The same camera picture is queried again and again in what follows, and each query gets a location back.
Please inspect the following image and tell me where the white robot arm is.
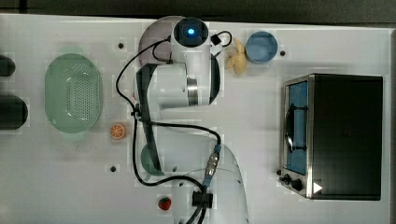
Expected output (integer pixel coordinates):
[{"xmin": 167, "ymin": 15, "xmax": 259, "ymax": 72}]
[{"xmin": 134, "ymin": 16, "xmax": 249, "ymax": 224}]

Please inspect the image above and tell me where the green metal cup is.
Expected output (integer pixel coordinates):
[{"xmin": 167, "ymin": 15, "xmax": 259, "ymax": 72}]
[{"xmin": 140, "ymin": 146, "xmax": 164, "ymax": 181}]

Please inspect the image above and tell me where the orange slice toy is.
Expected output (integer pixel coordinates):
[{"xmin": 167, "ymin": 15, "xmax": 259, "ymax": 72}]
[{"xmin": 110, "ymin": 123, "xmax": 125, "ymax": 140}]

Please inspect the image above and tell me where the blue bowl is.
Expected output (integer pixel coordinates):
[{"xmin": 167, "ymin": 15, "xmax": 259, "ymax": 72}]
[{"xmin": 246, "ymin": 31, "xmax": 278, "ymax": 64}]

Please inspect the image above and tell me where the red strawberry toy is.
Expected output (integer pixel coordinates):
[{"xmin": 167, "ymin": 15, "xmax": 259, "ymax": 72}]
[{"xmin": 158, "ymin": 197, "xmax": 172, "ymax": 211}]

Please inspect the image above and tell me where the green perforated colander basket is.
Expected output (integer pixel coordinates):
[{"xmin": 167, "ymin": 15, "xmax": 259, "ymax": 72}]
[{"xmin": 45, "ymin": 50, "xmax": 103, "ymax": 142}]

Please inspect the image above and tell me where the silver toaster oven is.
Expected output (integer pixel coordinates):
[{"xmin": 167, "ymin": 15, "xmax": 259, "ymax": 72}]
[{"xmin": 276, "ymin": 74, "xmax": 383, "ymax": 201}]

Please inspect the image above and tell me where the black pot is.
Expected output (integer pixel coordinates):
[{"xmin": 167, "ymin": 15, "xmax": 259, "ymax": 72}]
[{"xmin": 0, "ymin": 55, "xmax": 16, "ymax": 77}]

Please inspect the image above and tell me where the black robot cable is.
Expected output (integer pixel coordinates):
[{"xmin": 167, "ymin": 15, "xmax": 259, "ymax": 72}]
[{"xmin": 115, "ymin": 30, "xmax": 233, "ymax": 224}]

